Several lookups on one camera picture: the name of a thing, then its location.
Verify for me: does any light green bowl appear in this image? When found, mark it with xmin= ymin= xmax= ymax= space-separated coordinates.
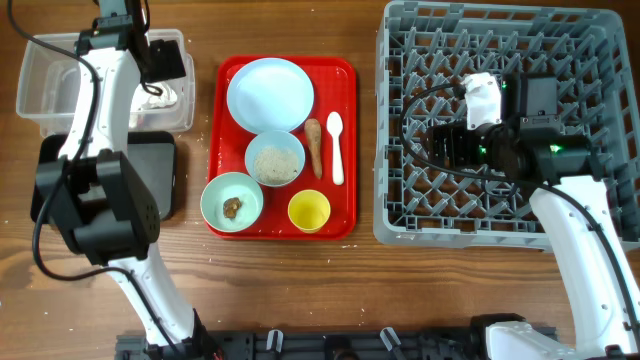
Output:
xmin=200 ymin=172 xmax=264 ymax=233

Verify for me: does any yellow plastic cup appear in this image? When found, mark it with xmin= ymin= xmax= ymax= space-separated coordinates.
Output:
xmin=287 ymin=189 xmax=331 ymax=234

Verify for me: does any brown carrot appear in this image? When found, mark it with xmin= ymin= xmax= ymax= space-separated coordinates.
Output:
xmin=304 ymin=118 xmax=323 ymax=179

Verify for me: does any clear plastic bin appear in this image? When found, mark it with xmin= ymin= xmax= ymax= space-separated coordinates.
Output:
xmin=16 ymin=29 xmax=196 ymax=137

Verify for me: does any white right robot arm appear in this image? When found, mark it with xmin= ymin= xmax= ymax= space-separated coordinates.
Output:
xmin=422 ymin=73 xmax=639 ymax=359

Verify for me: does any large light blue plate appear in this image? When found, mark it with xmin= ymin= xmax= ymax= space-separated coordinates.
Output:
xmin=226 ymin=58 xmax=315 ymax=134

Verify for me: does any brown food scrap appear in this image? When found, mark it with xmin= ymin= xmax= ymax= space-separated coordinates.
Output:
xmin=223 ymin=197 xmax=242 ymax=220

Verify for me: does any red plastic tray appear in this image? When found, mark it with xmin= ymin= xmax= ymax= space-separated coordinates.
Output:
xmin=200 ymin=55 xmax=358 ymax=241

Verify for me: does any black waste tray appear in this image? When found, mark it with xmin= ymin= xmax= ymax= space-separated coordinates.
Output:
xmin=30 ymin=131 xmax=177 ymax=223

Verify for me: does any white plastic spoon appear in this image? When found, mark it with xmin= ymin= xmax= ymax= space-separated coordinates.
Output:
xmin=326 ymin=111 xmax=345 ymax=185

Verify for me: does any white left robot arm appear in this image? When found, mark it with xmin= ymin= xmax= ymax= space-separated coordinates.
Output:
xmin=32 ymin=1 xmax=224 ymax=359

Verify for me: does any light blue rice bowl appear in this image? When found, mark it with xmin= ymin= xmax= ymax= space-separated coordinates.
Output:
xmin=245 ymin=131 xmax=306 ymax=187

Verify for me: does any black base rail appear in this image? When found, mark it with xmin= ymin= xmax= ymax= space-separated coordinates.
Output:
xmin=114 ymin=327 xmax=559 ymax=360

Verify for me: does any grey dishwasher rack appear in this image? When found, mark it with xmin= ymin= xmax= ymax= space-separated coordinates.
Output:
xmin=373 ymin=1 xmax=639 ymax=251

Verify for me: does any white rice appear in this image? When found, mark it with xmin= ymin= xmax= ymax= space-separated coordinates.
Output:
xmin=254 ymin=146 xmax=299 ymax=186

